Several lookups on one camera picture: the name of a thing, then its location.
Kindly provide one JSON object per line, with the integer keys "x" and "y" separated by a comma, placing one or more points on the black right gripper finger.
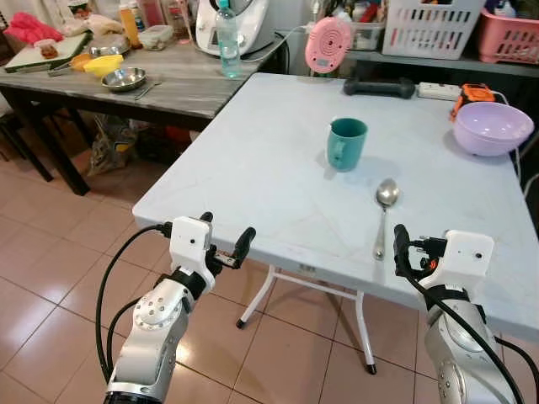
{"x": 402, "y": 246}

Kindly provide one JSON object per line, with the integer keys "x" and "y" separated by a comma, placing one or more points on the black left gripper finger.
{"x": 205, "y": 218}
{"x": 244, "y": 243}

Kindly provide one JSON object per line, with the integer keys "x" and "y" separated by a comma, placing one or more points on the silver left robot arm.
{"x": 147, "y": 332}

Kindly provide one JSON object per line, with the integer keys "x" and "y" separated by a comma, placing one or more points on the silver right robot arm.
{"x": 459, "y": 353}

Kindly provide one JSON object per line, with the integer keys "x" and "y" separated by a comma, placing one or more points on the steel spoon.
{"x": 386, "y": 195}

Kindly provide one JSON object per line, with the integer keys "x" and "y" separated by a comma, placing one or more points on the teal ceramic mug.
{"x": 346, "y": 145}

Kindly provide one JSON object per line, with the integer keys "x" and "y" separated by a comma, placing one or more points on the patterned bag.
{"x": 114, "y": 145}

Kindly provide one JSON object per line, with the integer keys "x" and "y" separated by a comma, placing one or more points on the grey wood table black legs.
{"x": 194, "y": 88}

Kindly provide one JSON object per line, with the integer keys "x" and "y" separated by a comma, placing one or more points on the lilac plastic bowl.
{"x": 493, "y": 130}

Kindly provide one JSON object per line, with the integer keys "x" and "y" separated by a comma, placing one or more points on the steel fork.
{"x": 148, "y": 87}

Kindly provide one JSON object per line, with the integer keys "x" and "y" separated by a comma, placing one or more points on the white power strip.
{"x": 438, "y": 90}

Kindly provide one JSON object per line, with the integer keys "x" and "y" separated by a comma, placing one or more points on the black dumbbell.
{"x": 379, "y": 87}

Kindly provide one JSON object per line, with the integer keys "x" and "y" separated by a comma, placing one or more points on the shallow steel bowl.
{"x": 124, "y": 80}

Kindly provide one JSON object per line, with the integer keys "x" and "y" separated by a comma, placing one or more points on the orange black handheld device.
{"x": 472, "y": 94}

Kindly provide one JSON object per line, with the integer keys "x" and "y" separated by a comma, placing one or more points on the clear plastic water bottle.
{"x": 228, "y": 46}

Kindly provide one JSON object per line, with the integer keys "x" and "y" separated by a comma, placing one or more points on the dark shelf counter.
{"x": 446, "y": 67}

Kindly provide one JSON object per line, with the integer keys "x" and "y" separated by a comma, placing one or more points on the yellow plastic bowl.
{"x": 103, "y": 65}

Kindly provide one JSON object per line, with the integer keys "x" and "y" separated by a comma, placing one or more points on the clear plastic food container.
{"x": 156, "y": 37}

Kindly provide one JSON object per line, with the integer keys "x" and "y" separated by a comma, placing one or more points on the orange small bowl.
{"x": 78, "y": 61}

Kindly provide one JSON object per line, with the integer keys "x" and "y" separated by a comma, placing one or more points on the white kitchen appliance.
{"x": 253, "y": 21}

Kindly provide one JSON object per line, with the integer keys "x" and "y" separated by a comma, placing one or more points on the orange sauce bottle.
{"x": 129, "y": 25}

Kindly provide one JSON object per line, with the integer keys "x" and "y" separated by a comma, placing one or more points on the clear storage box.
{"x": 368, "y": 35}

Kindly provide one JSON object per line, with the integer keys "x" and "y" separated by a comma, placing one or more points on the white plastic laundry basket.
{"x": 429, "y": 29}

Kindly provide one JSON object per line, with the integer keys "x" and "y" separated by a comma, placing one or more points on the pink plastic basket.
{"x": 509, "y": 40}

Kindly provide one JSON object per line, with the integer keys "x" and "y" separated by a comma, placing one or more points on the green edged tray with food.
{"x": 42, "y": 55}

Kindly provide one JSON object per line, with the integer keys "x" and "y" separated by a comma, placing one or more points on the red plastic bag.
{"x": 32, "y": 28}

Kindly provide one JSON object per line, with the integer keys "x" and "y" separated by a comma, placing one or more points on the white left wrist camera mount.
{"x": 189, "y": 246}

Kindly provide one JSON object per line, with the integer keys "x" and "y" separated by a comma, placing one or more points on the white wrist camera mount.
{"x": 189, "y": 246}
{"x": 465, "y": 257}

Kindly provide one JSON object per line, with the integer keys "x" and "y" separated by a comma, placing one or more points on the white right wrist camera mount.
{"x": 465, "y": 257}

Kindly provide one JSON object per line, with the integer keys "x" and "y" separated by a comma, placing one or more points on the white folding table leg frame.
{"x": 362, "y": 316}

